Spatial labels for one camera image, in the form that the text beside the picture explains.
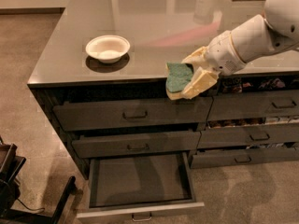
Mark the bottom right dark drawer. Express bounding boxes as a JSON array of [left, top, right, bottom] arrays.
[[190, 147, 299, 169]]

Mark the middle left dark drawer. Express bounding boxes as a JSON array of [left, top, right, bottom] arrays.
[[72, 131, 201, 158]]

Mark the white paper bowl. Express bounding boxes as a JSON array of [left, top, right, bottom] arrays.
[[85, 35, 131, 63]]

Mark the dark counter cabinet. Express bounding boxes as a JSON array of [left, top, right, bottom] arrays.
[[28, 0, 298, 175]]

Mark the middle right dark drawer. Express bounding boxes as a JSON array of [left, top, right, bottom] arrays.
[[198, 123, 299, 148]]

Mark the green yellow sponge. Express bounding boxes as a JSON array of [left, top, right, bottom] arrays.
[[165, 63, 193, 100]]

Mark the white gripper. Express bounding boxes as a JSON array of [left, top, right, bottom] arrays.
[[181, 31, 246, 99]]

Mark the open bottom left drawer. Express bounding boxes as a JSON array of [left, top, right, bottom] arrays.
[[77, 152, 204, 224]]

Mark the top right dark drawer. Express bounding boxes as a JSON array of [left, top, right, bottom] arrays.
[[207, 90, 299, 121]]

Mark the dark drawer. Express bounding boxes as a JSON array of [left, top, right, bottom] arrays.
[[207, 90, 299, 121], [198, 123, 299, 148], [72, 131, 201, 158], [53, 98, 212, 132], [190, 147, 299, 169]]

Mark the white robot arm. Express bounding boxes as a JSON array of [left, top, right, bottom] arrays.
[[181, 0, 299, 99]]

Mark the black chair frame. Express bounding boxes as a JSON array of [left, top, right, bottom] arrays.
[[0, 136, 76, 224]]

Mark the top left dark drawer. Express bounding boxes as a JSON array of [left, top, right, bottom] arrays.
[[53, 98, 212, 132]]

